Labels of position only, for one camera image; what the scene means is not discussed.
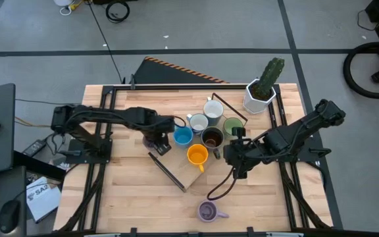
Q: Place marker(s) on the white box with label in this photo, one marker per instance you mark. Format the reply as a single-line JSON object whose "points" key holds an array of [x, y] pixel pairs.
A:
{"points": [[43, 197]]}

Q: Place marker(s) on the black metal table frame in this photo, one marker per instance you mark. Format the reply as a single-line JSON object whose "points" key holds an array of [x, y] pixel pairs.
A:
{"points": [[192, 87]]}

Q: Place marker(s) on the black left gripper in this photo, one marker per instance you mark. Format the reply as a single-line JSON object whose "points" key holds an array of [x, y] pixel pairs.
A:
{"points": [[158, 126]]}

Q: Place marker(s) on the green mug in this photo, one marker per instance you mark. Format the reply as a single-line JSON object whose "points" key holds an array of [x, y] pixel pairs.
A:
{"points": [[233, 126]]}

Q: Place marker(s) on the black computer mouse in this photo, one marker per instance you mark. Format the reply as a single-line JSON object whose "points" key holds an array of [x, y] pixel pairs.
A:
{"points": [[9, 217]]}

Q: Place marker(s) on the smooth lilac mug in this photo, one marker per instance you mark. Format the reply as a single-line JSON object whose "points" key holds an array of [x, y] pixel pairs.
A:
{"points": [[147, 143]]}

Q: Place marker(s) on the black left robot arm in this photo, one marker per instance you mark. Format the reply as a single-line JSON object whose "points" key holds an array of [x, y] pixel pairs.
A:
{"points": [[110, 115]]}

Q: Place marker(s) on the white patterned mug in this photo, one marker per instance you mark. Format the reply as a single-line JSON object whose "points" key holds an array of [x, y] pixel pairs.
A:
{"points": [[198, 122]]}

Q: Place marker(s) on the white round floor object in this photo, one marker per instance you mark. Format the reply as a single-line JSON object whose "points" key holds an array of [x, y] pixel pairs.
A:
{"points": [[64, 3]]}

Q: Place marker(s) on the orange mug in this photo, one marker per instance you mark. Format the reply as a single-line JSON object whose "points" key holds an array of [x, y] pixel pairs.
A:
{"points": [[197, 154]]}

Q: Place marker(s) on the black power adapter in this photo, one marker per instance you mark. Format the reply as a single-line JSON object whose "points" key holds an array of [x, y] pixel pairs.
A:
{"points": [[35, 148]]}

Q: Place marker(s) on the dark brown mug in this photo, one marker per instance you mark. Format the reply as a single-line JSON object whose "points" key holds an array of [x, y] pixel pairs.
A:
{"points": [[212, 137]]}

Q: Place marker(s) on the ribbed purple mug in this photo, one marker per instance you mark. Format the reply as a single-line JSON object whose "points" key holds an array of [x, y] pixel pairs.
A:
{"points": [[208, 211]]}

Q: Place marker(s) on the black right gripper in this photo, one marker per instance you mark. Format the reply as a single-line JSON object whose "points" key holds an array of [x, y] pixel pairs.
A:
{"points": [[242, 153]]}

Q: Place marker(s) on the black board with orange stripes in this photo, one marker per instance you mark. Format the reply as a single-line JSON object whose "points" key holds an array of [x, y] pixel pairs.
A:
{"points": [[156, 74]]}

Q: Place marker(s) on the white hexagonal plant pot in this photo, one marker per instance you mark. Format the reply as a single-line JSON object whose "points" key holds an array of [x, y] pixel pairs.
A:
{"points": [[253, 105]]}

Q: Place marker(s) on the blue mug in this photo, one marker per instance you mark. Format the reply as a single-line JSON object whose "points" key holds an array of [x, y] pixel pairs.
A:
{"points": [[183, 136]]}

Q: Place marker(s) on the tall grey mug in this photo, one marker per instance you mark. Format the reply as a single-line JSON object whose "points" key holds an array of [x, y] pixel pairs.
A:
{"points": [[213, 111]]}

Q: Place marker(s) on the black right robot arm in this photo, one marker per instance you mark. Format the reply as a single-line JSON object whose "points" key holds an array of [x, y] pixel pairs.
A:
{"points": [[308, 126]]}

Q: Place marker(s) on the green cactus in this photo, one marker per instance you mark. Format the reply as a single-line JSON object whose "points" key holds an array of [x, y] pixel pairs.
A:
{"points": [[271, 74]]}

